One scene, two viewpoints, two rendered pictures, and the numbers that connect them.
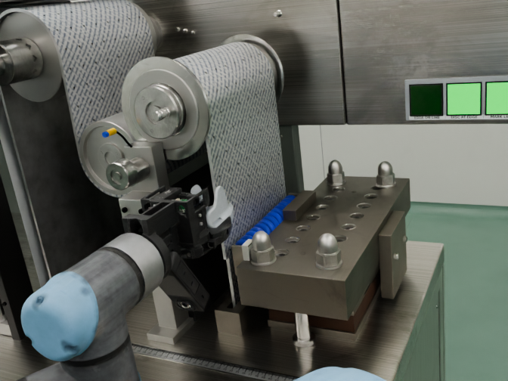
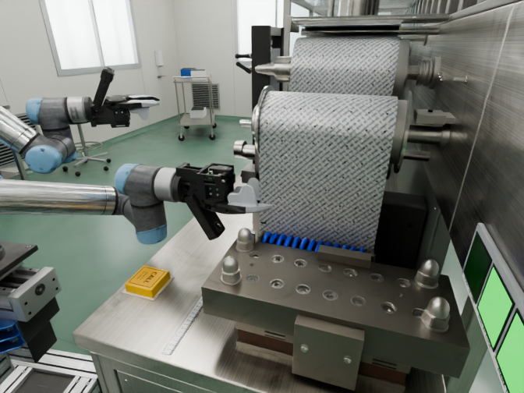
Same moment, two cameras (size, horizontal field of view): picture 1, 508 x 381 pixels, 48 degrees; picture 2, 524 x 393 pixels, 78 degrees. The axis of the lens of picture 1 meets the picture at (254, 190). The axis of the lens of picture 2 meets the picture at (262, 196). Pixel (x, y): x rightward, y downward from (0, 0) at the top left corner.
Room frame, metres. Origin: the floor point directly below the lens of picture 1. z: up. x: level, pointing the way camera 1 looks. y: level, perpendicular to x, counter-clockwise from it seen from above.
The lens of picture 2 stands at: (0.67, -0.54, 1.40)
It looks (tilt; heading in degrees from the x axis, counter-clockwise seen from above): 25 degrees down; 80
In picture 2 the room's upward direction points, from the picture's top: straight up
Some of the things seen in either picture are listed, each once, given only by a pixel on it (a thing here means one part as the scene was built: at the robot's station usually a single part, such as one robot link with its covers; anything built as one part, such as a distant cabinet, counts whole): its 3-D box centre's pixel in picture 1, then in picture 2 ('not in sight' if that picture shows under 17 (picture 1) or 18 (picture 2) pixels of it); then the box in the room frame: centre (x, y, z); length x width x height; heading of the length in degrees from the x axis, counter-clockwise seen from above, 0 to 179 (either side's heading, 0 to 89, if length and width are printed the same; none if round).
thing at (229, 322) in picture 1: (266, 278); not in sight; (0.89, 0.00, 0.92); 0.28 x 0.04 x 0.04; 152
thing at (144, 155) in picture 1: (153, 246); (256, 200); (0.79, 0.16, 1.05); 0.06 x 0.05 x 0.31; 152
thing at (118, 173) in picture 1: (121, 174); (240, 149); (0.75, 0.18, 1.18); 0.04 x 0.02 x 0.04; 62
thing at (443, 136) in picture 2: not in sight; (425, 134); (1.06, -0.03, 1.25); 0.07 x 0.04 x 0.04; 152
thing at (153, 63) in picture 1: (164, 109); (267, 123); (0.80, 0.11, 1.25); 0.15 x 0.01 x 0.15; 62
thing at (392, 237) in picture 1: (394, 253); (325, 354); (0.83, -0.21, 0.96); 0.10 x 0.03 x 0.11; 152
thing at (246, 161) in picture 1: (252, 175); (316, 204); (0.88, 0.00, 1.11); 0.23 x 0.01 x 0.18; 152
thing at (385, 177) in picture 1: (385, 172); (437, 310); (0.98, -0.24, 1.05); 0.04 x 0.04 x 0.04
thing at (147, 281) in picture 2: not in sight; (147, 281); (0.52, 0.08, 0.91); 0.07 x 0.07 x 0.02; 62
